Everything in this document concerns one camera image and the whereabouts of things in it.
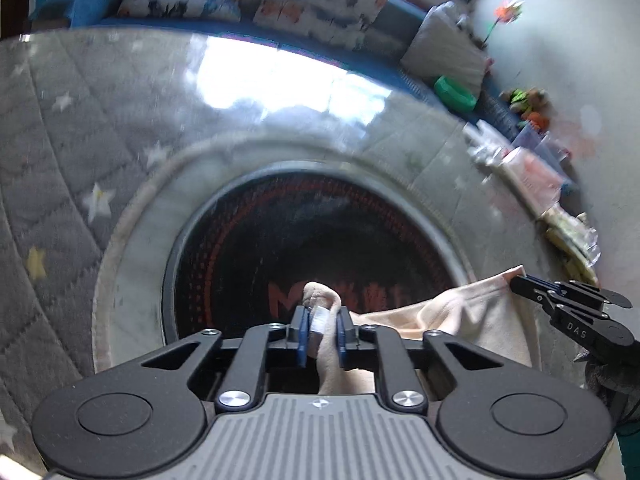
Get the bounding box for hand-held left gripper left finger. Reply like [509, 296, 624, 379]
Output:
[141, 306, 312, 411]

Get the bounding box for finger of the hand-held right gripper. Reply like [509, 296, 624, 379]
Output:
[509, 278, 607, 312]
[521, 274, 634, 307]

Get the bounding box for green orange plush toy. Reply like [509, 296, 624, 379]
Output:
[500, 87, 552, 132]

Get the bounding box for green plastic bowl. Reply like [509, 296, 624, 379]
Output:
[433, 75, 479, 112]

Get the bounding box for white ribbed pillow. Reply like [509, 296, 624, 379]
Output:
[399, 2, 494, 99]

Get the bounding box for blue sofa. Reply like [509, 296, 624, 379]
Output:
[29, 0, 506, 128]

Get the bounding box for pink flat box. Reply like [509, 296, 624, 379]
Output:
[499, 147, 572, 212]

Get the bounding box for clear plastic storage box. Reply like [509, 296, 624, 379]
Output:
[510, 125, 577, 181]

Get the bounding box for beige cloth garment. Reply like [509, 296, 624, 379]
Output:
[302, 265, 544, 396]

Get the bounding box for yellow green packets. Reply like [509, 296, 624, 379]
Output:
[537, 209, 602, 282]

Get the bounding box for orange flower toy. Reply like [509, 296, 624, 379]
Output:
[481, 0, 526, 49]

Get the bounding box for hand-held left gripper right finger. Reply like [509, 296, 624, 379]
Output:
[335, 307, 504, 411]

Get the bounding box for white plastic packets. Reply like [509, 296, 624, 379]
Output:
[462, 119, 517, 167]

